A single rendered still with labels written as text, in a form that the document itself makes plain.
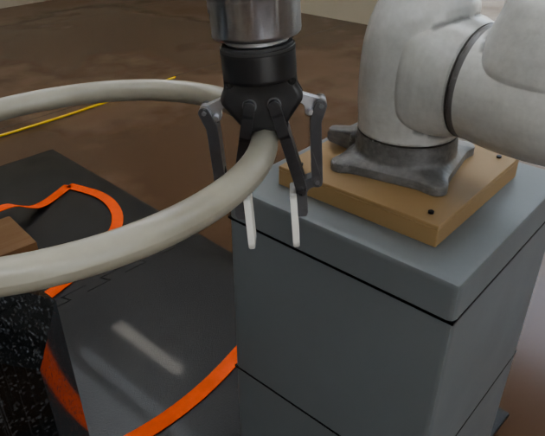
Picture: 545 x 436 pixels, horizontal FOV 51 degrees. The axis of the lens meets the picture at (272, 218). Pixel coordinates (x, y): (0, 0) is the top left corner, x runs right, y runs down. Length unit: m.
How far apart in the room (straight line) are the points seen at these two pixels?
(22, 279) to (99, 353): 1.37
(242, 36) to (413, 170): 0.40
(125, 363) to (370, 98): 1.17
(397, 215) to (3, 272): 0.53
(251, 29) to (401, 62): 0.31
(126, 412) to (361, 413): 0.81
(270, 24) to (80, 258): 0.26
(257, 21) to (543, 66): 0.33
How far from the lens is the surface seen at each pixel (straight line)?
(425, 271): 0.76
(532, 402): 1.78
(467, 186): 0.89
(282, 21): 0.55
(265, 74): 0.56
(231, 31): 0.55
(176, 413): 1.61
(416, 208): 0.82
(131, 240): 0.45
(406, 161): 0.86
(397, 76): 0.82
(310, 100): 0.61
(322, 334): 0.93
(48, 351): 1.01
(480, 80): 0.76
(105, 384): 1.72
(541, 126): 0.73
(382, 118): 0.85
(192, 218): 0.47
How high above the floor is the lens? 1.23
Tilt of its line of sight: 31 degrees down
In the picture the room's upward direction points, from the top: straight up
